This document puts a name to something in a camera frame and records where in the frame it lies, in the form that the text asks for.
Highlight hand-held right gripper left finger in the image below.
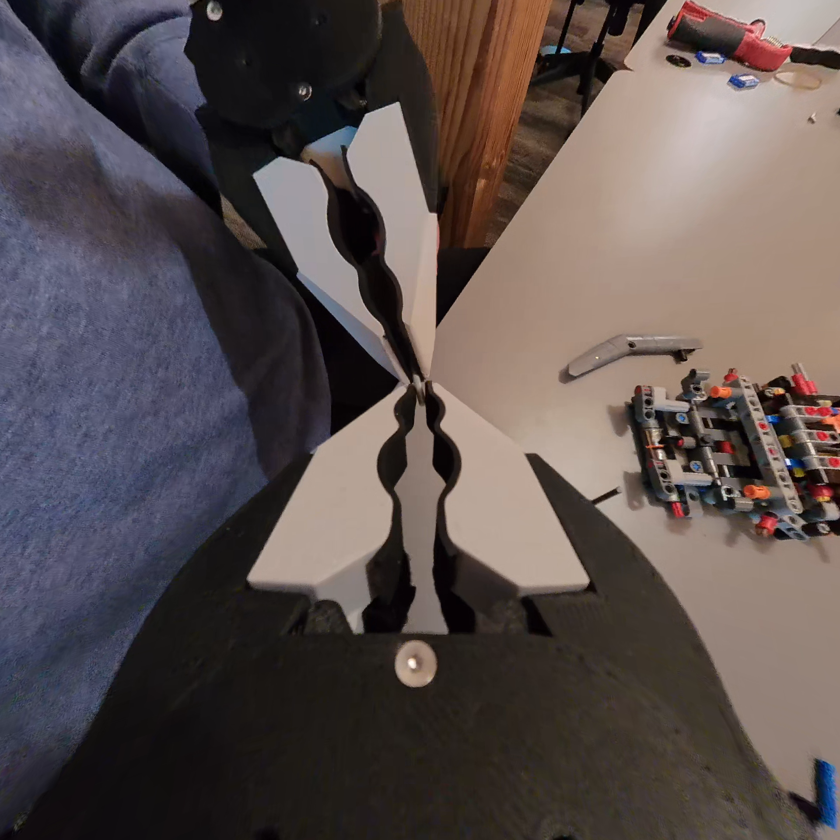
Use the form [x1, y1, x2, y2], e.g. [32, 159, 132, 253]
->
[248, 384, 421, 632]

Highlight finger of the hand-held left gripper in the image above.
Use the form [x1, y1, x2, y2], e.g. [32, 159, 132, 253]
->
[252, 128, 417, 383]
[344, 101, 439, 382]

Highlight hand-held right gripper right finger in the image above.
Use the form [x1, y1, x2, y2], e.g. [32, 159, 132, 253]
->
[425, 381, 590, 598]

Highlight lego car chassis model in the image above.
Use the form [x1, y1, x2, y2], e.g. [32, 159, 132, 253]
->
[626, 363, 840, 541]

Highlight grey curved lego panel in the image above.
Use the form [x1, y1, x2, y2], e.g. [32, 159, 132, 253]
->
[566, 333, 704, 379]

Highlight person's blue sweatshirt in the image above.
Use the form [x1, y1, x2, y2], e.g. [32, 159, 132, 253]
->
[0, 0, 332, 828]

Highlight black office chair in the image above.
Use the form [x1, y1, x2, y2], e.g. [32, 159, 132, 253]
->
[530, 0, 651, 101]

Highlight blue and black object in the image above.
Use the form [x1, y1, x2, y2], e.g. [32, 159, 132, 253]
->
[789, 756, 840, 824]

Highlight wooden post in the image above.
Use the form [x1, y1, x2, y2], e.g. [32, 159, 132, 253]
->
[400, 0, 553, 250]

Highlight red-handled tool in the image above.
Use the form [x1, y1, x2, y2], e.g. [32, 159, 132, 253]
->
[665, 0, 795, 71]

